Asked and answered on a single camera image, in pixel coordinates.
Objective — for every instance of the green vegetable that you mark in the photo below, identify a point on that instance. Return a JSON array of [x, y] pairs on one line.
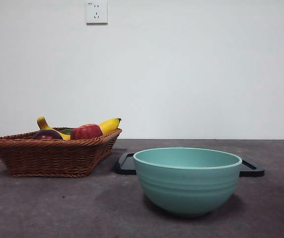
[[67, 131]]

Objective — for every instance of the black rectangular tray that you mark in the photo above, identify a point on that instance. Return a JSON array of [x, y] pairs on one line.
[[124, 166]]

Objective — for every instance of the yellow banana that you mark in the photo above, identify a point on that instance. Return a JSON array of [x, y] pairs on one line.
[[109, 125]]

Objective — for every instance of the red bell pepper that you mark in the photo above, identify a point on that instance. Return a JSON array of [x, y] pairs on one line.
[[86, 131]]

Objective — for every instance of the brown wicker basket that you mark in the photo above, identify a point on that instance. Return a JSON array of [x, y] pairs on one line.
[[47, 158]]

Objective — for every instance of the teal ribbed bowl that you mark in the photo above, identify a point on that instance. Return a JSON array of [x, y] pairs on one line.
[[188, 188]]

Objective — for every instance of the white wall socket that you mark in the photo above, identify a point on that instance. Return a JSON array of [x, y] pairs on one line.
[[96, 12]]

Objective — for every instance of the dark red plum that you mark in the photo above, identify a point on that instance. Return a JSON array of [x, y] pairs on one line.
[[46, 134]]

